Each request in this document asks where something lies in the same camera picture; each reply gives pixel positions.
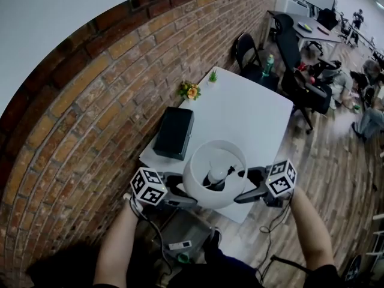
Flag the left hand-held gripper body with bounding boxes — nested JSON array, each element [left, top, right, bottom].
[[130, 167, 174, 209]]

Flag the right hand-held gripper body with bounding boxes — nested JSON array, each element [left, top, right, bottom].
[[263, 159, 298, 208]]

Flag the white table lamp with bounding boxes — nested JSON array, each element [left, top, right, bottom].
[[182, 140, 248, 209]]

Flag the white remote control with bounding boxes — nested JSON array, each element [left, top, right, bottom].
[[167, 241, 193, 251]]

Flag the person's right forearm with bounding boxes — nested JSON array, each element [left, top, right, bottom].
[[289, 187, 335, 272]]

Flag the person's left forearm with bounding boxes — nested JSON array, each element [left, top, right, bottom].
[[92, 201, 142, 288]]

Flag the small grey side table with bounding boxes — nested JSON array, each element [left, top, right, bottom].
[[146, 211, 221, 263]]

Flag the black rectangular box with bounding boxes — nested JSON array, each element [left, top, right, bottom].
[[152, 106, 195, 161]]

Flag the person's right shoe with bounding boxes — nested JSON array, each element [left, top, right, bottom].
[[209, 226, 223, 251]]

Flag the white square table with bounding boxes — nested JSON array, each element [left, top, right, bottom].
[[138, 66, 294, 224]]

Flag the person's legs in dark trousers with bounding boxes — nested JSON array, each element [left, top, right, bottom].
[[173, 244, 340, 288]]

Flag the orange flower bouquet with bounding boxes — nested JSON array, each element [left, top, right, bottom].
[[177, 81, 202, 101]]

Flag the small green potted plant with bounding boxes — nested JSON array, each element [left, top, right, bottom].
[[207, 68, 219, 87]]

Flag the green plastic bottle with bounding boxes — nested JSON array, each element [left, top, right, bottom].
[[261, 54, 275, 77]]

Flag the white metal rack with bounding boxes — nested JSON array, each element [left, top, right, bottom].
[[365, 211, 384, 257]]

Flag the black sofa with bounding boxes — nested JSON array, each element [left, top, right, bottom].
[[26, 241, 103, 288]]

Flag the black folding chair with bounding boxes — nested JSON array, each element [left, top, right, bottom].
[[233, 32, 280, 91]]

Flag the black office chair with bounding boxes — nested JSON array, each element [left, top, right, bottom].
[[271, 13, 343, 134]]

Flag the grey office desk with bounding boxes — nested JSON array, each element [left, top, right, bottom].
[[266, 10, 343, 56]]

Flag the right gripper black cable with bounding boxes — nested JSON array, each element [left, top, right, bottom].
[[259, 196, 293, 233]]

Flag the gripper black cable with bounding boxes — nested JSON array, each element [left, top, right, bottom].
[[131, 202, 175, 275], [259, 196, 293, 233]]

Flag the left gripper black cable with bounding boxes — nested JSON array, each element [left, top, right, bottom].
[[131, 202, 175, 275]]

